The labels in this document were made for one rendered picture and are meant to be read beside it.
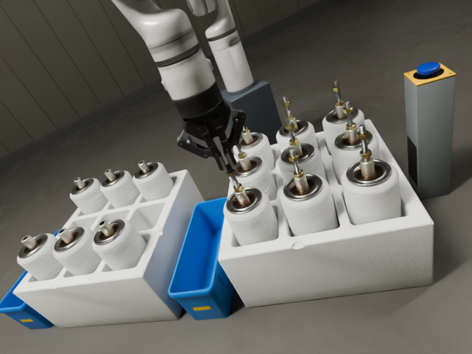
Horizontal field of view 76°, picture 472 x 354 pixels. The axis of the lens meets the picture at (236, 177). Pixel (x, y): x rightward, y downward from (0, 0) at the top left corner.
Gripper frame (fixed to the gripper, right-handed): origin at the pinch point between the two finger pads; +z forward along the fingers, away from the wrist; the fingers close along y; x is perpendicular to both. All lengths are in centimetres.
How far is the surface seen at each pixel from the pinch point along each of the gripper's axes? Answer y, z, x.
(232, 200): -2.1, 9.7, 1.1
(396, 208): 24.3, 16.6, -11.9
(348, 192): 17.7, 11.4, -8.4
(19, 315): -70, 27, 16
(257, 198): 2.6, 9.8, -1.5
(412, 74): 43.0, 3.7, 7.6
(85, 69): -74, -3, 220
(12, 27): -100, -46, 216
